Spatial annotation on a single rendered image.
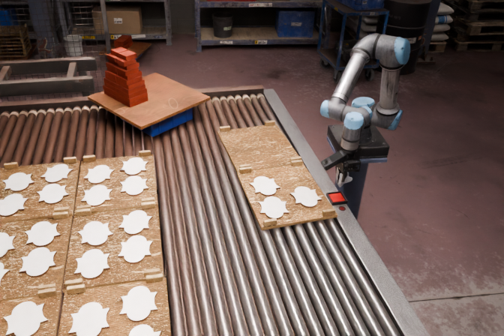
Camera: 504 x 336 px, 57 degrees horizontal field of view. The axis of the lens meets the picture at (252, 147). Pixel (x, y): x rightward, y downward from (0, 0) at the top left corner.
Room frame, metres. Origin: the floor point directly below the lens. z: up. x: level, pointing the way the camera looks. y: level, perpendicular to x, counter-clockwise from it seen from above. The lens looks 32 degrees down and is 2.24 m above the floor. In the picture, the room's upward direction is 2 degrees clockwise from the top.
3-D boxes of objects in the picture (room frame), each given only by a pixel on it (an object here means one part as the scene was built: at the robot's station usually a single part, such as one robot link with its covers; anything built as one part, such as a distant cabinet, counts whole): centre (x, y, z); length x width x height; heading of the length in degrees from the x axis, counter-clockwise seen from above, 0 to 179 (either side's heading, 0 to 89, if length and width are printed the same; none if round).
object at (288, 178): (1.70, -0.16, 0.93); 0.41 x 0.35 x 0.02; 18
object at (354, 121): (1.70, -0.42, 1.30); 0.09 x 0.08 x 0.11; 150
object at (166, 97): (2.42, 0.61, 1.03); 0.50 x 0.50 x 0.02; 50
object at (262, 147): (2.10, -0.03, 0.93); 0.41 x 0.35 x 0.02; 19
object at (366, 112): (1.79, -0.45, 1.30); 0.11 x 0.11 x 0.08; 60
